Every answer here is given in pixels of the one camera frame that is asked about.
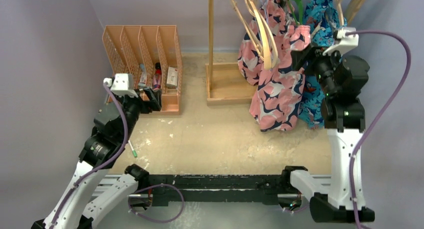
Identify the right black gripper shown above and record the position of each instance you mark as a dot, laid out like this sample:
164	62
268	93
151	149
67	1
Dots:
312	53

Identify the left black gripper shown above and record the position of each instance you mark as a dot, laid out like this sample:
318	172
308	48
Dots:
154	103

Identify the pink shark print shorts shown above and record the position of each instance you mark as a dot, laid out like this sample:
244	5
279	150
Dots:
275	104

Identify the green plastic hanger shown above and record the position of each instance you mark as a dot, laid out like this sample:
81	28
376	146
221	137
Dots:
300	11

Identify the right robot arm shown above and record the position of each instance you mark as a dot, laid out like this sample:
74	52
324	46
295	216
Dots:
341	79

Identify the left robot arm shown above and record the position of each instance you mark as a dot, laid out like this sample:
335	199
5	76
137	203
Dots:
113	126

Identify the blue shark print shorts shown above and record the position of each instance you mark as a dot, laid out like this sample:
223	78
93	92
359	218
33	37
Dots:
323	19

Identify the wooden hanger holding blue shorts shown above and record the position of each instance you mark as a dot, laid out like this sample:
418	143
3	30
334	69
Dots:
338	6

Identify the pink bottle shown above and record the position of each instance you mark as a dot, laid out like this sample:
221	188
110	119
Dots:
157	77

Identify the white tube in organizer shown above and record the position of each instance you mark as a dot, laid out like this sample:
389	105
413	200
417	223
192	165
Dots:
143	76

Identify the small white box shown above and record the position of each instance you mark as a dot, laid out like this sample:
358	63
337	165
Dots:
172	78

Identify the orange plastic file organizer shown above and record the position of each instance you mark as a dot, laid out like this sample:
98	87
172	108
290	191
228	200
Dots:
128	46

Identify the green white marker pen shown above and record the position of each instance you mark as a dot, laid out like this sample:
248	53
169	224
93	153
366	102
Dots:
134	152

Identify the wooden clothes rack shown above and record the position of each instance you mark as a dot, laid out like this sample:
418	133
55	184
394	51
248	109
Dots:
224	83

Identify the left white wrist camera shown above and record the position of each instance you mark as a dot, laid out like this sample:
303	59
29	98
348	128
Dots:
122	84

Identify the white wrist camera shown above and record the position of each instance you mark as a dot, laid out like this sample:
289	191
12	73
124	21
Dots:
122	84
345	41

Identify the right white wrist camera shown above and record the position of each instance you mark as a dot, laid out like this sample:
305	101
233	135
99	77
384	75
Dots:
345	41

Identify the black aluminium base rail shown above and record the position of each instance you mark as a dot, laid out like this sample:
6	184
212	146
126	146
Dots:
267	189

